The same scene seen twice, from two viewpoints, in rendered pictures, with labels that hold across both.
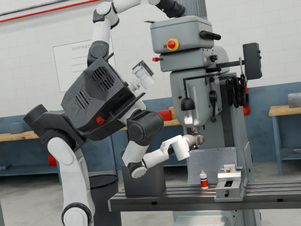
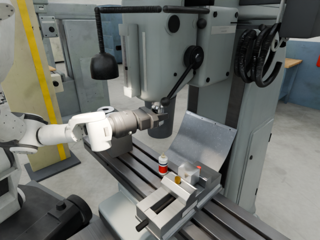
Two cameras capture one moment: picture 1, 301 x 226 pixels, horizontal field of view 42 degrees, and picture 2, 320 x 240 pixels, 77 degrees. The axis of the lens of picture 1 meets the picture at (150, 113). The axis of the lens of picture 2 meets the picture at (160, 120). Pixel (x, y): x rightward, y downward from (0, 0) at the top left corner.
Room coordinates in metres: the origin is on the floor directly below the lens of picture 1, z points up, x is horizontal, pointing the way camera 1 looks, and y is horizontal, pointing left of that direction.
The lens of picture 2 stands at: (1.61, -0.56, 1.56)
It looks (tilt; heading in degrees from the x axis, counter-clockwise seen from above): 27 degrees down; 27
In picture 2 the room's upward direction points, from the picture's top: straight up
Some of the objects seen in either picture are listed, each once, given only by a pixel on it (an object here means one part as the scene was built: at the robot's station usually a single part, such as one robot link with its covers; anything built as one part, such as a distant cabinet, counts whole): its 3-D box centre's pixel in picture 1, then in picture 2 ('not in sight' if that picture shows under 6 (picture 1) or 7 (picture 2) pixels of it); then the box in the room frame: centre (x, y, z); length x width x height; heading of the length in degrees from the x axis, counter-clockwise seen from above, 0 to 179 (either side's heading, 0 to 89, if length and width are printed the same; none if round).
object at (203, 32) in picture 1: (210, 36); not in sight; (2.20, -0.39, 1.79); 0.45 x 0.04 x 0.04; 160
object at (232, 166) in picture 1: (230, 168); (188, 174); (2.16, -0.40, 1.05); 0.06 x 0.05 x 0.06; 71
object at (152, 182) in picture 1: (143, 176); (111, 129); (2.32, 0.09, 1.03); 0.22 x 0.12 x 0.20; 65
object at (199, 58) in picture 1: (188, 59); not in sight; (2.26, -0.25, 1.68); 0.34 x 0.24 x 0.10; 160
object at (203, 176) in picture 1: (203, 179); (163, 163); (2.25, -0.25, 0.99); 0.04 x 0.04 x 0.11
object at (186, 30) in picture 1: (183, 36); not in sight; (2.24, -0.24, 1.81); 0.47 x 0.26 x 0.16; 160
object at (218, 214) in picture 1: (206, 213); (158, 197); (2.22, -0.24, 0.79); 0.50 x 0.35 x 0.12; 160
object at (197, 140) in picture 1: (190, 142); (135, 121); (2.14, -0.19, 1.23); 0.13 x 0.12 x 0.10; 60
